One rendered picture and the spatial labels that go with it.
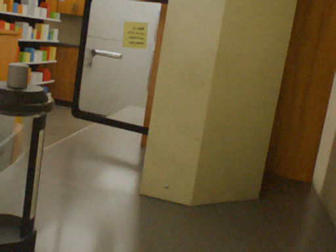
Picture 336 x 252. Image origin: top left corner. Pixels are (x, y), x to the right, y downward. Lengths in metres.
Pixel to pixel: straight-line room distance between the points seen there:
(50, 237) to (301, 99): 0.78
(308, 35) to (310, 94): 0.16
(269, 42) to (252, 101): 0.13
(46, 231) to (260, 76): 0.53
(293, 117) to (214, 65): 0.44
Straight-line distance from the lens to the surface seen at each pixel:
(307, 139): 1.23
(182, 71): 0.83
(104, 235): 0.71
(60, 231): 0.71
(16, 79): 0.57
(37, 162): 0.58
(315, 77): 1.21
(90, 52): 1.22
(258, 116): 0.94
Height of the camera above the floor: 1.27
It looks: 8 degrees down
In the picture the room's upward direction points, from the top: 8 degrees clockwise
